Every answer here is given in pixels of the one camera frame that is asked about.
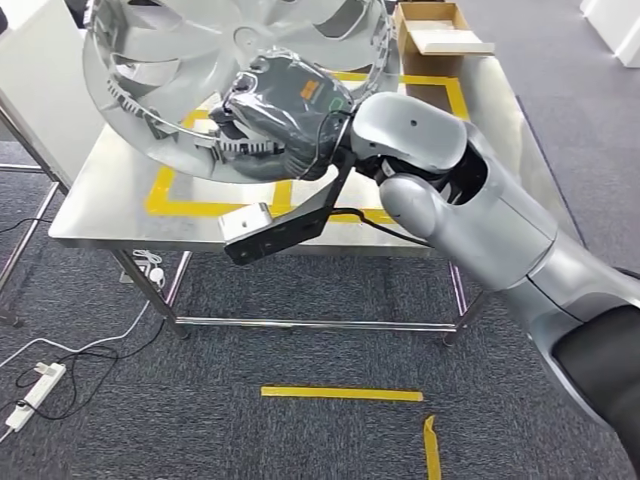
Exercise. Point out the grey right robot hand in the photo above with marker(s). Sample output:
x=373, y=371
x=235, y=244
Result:
x=290, y=106

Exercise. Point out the grey plastic hubcap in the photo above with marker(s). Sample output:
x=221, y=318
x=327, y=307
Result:
x=250, y=36

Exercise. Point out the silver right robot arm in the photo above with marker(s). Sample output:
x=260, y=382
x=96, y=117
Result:
x=475, y=212

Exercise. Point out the yellow tape on workbench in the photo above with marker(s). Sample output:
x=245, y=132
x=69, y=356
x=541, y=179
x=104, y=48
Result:
x=160, y=192

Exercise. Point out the stainless steel workbench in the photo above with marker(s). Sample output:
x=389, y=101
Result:
x=100, y=212

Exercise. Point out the open cardboard box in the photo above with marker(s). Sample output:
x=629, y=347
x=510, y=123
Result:
x=430, y=26

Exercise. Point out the long yellow floor tape strip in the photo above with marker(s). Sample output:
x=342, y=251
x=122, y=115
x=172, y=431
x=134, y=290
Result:
x=340, y=394

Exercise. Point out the white panel table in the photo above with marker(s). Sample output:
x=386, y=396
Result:
x=45, y=79

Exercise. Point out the short yellow floor tape strip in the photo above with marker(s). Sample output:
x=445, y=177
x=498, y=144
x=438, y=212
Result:
x=432, y=450

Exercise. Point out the white power strip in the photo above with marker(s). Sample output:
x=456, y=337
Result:
x=38, y=396

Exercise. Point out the white furniture block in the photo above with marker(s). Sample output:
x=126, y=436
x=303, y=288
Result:
x=620, y=33

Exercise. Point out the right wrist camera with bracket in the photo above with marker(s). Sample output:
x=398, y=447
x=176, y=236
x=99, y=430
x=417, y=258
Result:
x=250, y=228

